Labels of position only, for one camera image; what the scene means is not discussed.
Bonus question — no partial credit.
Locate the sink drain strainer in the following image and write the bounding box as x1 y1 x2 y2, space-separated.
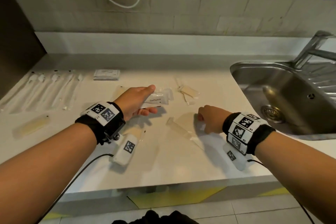
261 105 286 124

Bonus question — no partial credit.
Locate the stack of white sachets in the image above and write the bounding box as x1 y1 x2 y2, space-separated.
93 69 121 81

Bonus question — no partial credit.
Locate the steel faucet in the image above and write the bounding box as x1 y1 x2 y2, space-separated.
291 30 336 70

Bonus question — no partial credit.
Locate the person's left hand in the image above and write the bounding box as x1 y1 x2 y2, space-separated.
113 85 158 122

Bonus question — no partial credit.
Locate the person's right forearm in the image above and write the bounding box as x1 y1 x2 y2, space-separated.
254 132 336 224

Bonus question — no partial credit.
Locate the person's left forearm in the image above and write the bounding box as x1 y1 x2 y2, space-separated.
0 123 98 224

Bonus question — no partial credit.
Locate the black left camera cable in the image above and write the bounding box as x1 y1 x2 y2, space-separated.
42 153 115 224

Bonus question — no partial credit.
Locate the dark cabinet panel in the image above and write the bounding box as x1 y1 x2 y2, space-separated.
0 0 48 99

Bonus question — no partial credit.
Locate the stainless steel sink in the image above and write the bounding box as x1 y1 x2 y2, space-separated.
230 61 336 141

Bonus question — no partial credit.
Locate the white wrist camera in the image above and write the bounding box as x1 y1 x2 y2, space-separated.
111 133 138 167
223 142 249 172

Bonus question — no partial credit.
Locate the white toothpaste packet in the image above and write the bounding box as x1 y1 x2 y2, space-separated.
154 88 174 101
139 92 170 109

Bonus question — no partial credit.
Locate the person's right hand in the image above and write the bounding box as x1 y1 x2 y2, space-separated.
197 105 233 135

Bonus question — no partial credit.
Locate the black wristband with markers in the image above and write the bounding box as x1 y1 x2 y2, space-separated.
75 101 126 146
222 112 276 156

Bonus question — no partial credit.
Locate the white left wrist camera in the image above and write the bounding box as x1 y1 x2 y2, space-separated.
111 133 138 167

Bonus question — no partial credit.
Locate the black right wristband with markers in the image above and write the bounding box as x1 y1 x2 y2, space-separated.
222 112 276 156

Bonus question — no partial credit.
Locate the person's black clothing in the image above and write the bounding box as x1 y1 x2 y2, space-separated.
112 210 199 224

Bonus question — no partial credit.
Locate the row of wrapped white toothbrushes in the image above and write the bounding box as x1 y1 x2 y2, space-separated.
0 70 85 114

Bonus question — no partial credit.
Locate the clear plastic bag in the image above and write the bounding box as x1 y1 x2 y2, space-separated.
166 112 208 151

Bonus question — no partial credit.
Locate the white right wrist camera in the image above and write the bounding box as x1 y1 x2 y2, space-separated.
223 142 249 172

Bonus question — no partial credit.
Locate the black left wristband with markers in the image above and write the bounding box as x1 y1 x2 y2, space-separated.
75 101 126 146

